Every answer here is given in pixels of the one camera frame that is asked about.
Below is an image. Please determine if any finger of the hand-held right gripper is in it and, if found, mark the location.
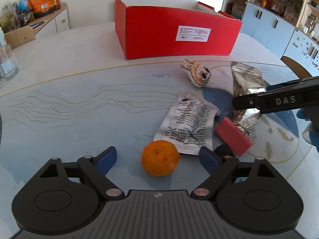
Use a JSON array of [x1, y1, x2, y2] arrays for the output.
[[265, 77, 319, 91], [232, 87, 319, 115]]

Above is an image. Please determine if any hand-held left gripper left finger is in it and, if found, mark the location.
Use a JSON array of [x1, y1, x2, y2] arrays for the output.
[[39, 146, 125, 201]]

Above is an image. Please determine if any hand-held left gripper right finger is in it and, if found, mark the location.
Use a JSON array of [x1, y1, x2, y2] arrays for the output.
[[191, 146, 278, 201]]

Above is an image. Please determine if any small red box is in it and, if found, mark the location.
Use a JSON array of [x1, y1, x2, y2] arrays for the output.
[[214, 118, 253, 157]]

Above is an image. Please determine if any silver foil snack packet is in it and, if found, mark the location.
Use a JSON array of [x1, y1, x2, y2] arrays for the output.
[[230, 62, 267, 132]]

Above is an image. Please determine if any white printed sachet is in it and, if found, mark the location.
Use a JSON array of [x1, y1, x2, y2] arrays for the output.
[[153, 91, 221, 156]]

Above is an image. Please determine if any orange mandarin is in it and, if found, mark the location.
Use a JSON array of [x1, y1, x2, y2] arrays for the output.
[[141, 140, 180, 177]]

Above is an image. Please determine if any beige plush toy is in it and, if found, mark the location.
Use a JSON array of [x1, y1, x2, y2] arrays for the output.
[[180, 58, 212, 88]]

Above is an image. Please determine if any red cardboard box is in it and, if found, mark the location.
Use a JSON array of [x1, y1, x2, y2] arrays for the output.
[[115, 0, 243, 60]]

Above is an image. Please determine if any white marble desktop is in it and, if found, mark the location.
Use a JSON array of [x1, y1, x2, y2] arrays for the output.
[[0, 21, 319, 229]]

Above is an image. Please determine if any brown wooden chair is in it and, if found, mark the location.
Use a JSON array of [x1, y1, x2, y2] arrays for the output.
[[280, 56, 316, 79]]

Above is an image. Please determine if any brown cardboard carton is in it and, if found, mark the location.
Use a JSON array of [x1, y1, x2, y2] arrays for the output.
[[230, 2, 246, 19]]

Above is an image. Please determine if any clear glass jar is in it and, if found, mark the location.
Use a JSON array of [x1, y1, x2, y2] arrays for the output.
[[0, 44, 20, 81]]

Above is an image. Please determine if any white sideboard cabinet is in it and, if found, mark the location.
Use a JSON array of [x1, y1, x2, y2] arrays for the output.
[[5, 2, 70, 50]]

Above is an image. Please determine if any dark glass jar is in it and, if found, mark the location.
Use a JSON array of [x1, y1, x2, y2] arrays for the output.
[[16, 9, 34, 26]]

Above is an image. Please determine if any glass fish tank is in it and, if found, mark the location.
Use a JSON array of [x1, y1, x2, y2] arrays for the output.
[[0, 2, 19, 34]]

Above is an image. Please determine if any pale blue wall cabinet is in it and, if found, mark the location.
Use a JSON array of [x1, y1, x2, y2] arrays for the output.
[[224, 0, 319, 77]]

